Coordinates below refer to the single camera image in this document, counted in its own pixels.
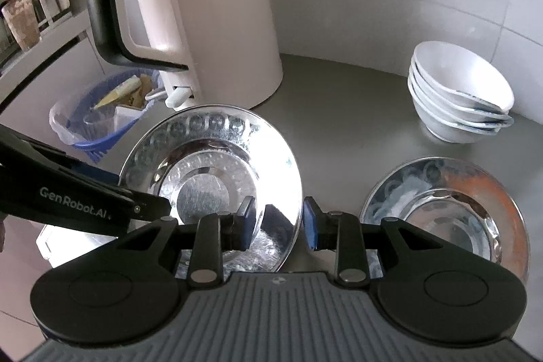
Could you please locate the beige electric kettle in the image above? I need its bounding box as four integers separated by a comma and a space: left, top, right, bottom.
82, 0, 284, 111

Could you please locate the white ceramic bowl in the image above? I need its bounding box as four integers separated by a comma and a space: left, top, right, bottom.
407, 77, 510, 128
408, 64, 512, 121
411, 41, 515, 113
407, 87, 505, 145

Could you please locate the white kettle power cable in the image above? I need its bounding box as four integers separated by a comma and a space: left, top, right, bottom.
144, 85, 170, 102

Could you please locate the yellow wrapper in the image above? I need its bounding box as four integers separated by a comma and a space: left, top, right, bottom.
94, 75, 143, 109

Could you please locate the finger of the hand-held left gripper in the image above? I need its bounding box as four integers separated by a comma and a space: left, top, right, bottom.
0, 125, 122, 188
106, 184, 171, 221

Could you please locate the stainless steel plate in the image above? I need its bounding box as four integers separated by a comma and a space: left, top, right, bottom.
119, 104, 304, 273
360, 157, 531, 283

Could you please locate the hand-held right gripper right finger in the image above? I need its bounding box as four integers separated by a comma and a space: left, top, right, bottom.
303, 196, 442, 287

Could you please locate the metal kitchen shelf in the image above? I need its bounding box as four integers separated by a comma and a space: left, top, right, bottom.
0, 8, 91, 95

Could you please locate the glass jar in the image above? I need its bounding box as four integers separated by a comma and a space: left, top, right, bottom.
2, 0, 41, 51

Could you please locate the blue plastic trash basket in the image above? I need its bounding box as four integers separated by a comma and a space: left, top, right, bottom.
50, 69, 161, 164

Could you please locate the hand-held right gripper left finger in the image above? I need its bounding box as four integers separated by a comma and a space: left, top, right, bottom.
114, 196, 258, 288

